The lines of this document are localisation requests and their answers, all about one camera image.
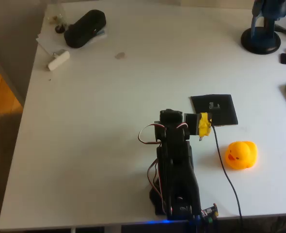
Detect dark camera cable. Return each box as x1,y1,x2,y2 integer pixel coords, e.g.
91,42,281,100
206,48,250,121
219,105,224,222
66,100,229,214
210,122,245,233

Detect white paper sheets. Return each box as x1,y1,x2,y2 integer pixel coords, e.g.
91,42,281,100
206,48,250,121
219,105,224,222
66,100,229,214
35,24,109,58

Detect small controller board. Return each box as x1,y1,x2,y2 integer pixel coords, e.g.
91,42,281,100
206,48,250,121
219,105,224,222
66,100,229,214
201,203,219,223

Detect blue stand with black base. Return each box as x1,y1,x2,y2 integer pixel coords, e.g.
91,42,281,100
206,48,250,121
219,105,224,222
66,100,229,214
240,0,286,55

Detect white power adapter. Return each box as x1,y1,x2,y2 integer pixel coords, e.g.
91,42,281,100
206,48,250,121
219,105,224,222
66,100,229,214
47,49,71,72

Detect clear glass bottle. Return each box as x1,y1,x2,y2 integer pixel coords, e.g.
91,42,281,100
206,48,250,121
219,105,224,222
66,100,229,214
45,0,67,26

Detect black camera with yellow tape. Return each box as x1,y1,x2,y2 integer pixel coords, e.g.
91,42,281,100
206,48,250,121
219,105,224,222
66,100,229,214
183,111,213,142

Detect blue table clamp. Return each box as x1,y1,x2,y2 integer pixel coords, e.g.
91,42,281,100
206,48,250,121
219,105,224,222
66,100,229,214
188,215,202,233

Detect red white servo cable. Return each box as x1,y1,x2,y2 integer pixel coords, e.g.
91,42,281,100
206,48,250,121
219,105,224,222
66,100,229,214
137,123,168,146

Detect black square mat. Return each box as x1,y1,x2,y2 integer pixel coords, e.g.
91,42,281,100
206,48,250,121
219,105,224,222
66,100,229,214
190,94,239,127

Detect black zipped case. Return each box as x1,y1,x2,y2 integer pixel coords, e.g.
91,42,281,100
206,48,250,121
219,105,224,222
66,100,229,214
64,9,107,49

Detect yellow rubber duck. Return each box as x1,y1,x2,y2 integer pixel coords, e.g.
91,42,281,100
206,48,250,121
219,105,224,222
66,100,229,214
224,140,258,170

